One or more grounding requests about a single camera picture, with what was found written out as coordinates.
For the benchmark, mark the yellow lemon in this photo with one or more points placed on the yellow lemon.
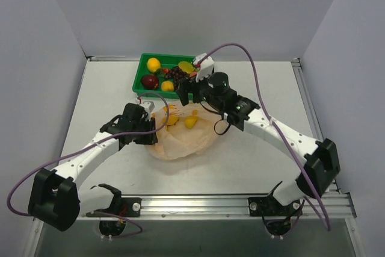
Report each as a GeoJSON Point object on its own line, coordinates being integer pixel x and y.
{"type": "Point", "coordinates": [153, 65]}

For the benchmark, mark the aluminium front rail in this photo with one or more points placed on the aluminium front rail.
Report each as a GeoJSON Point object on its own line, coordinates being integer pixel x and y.
{"type": "Point", "coordinates": [190, 206]}

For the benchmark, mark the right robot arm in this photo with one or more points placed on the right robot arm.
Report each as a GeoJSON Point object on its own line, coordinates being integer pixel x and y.
{"type": "Point", "coordinates": [317, 160]}

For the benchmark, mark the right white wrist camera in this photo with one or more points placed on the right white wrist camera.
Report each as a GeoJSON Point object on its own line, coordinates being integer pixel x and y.
{"type": "Point", "coordinates": [204, 69]}

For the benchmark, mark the orange translucent plastic bag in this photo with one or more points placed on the orange translucent plastic bag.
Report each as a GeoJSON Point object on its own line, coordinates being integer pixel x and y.
{"type": "Point", "coordinates": [175, 140]}

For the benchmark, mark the dark red apple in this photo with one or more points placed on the dark red apple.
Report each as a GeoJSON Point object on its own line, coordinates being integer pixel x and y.
{"type": "Point", "coordinates": [150, 82]}

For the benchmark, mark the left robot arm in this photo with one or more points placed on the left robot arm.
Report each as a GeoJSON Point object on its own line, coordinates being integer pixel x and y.
{"type": "Point", "coordinates": [55, 199]}

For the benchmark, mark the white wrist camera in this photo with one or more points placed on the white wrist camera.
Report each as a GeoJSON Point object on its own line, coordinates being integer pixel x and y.
{"type": "Point", "coordinates": [204, 69]}
{"type": "Point", "coordinates": [147, 105]}

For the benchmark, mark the yellow starfruit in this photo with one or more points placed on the yellow starfruit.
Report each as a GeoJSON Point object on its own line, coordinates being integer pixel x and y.
{"type": "Point", "coordinates": [186, 67]}

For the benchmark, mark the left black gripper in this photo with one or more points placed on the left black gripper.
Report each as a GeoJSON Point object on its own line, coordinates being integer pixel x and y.
{"type": "Point", "coordinates": [147, 132]}

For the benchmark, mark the purple grape bunch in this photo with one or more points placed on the purple grape bunch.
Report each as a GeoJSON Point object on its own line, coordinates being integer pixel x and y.
{"type": "Point", "coordinates": [175, 74]}

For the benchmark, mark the yellow banana piece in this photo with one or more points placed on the yellow banana piece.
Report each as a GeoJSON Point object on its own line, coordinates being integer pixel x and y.
{"type": "Point", "coordinates": [190, 121]}

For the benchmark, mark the orange fruit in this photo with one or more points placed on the orange fruit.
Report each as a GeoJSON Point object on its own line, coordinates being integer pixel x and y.
{"type": "Point", "coordinates": [167, 86]}

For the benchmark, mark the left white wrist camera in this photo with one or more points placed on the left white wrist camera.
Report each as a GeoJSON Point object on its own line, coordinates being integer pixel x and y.
{"type": "Point", "coordinates": [147, 105]}

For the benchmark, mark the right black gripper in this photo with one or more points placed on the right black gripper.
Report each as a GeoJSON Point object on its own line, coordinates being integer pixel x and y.
{"type": "Point", "coordinates": [186, 90]}

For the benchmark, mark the green plastic tray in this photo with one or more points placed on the green plastic tray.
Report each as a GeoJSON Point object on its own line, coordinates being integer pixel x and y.
{"type": "Point", "coordinates": [162, 73]}

